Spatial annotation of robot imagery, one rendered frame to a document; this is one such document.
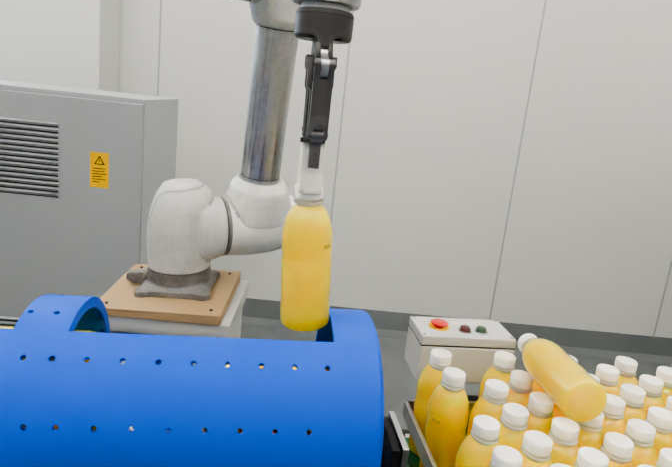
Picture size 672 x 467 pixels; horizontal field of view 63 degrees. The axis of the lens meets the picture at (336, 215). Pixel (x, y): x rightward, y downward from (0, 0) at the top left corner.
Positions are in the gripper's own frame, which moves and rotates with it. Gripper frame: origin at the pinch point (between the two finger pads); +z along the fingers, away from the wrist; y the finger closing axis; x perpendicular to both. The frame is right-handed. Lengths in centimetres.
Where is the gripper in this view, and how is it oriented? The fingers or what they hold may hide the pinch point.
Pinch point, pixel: (310, 166)
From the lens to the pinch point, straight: 75.0
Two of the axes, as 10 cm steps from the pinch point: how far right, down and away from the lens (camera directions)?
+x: 9.9, 0.7, 1.4
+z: -1.0, 9.7, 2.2
